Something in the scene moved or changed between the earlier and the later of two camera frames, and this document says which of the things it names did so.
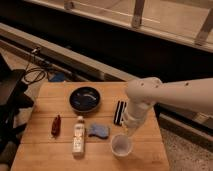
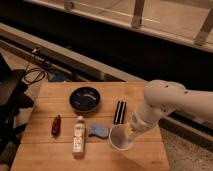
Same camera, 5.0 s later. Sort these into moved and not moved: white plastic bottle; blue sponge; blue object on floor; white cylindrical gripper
Moved: white cylindrical gripper
Not moved: blue sponge; white plastic bottle; blue object on floor
